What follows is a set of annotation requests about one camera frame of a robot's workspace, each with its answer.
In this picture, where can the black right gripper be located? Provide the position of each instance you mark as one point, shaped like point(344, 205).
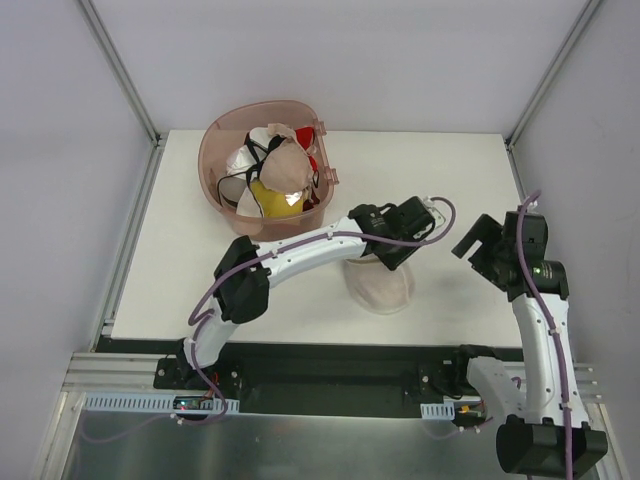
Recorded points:
point(489, 250)

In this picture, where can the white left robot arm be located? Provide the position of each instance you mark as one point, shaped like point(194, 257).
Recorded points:
point(249, 270)

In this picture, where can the white bra black trim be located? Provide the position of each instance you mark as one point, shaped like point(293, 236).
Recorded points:
point(242, 168)

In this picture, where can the front aluminium frame rail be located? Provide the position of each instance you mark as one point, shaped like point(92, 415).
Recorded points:
point(110, 372)

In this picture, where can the yellow bra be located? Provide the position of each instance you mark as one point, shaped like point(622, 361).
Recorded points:
point(274, 204)

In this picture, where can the right aluminium frame post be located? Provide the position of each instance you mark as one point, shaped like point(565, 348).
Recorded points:
point(580, 25)

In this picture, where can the pink translucent plastic basket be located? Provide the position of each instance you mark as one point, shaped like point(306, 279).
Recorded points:
point(227, 133)

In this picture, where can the aluminium frame post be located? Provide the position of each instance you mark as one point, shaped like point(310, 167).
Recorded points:
point(106, 45)
point(580, 25)

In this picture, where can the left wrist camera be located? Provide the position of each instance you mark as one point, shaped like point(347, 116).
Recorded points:
point(439, 218)

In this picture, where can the left white cable duct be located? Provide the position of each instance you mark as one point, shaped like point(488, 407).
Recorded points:
point(158, 403)

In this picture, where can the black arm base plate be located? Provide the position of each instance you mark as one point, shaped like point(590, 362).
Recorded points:
point(332, 380)

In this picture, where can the white cable duct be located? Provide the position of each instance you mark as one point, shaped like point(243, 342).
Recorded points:
point(438, 411)
point(158, 403)

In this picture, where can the left aluminium frame post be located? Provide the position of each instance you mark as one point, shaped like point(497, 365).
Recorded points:
point(106, 45)

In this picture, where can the right white cable duct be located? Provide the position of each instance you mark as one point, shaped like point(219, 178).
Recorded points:
point(438, 411)

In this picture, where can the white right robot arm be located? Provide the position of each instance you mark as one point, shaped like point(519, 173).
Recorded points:
point(544, 427)

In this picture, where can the red bra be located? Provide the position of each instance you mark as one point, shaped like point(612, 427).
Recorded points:
point(306, 137)

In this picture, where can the white mesh laundry bag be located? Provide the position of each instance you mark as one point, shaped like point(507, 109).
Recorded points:
point(376, 288)

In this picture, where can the metal front sheet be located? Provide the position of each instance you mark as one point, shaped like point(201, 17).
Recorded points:
point(83, 444)

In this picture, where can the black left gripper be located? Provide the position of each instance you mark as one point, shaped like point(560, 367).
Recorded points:
point(395, 255)

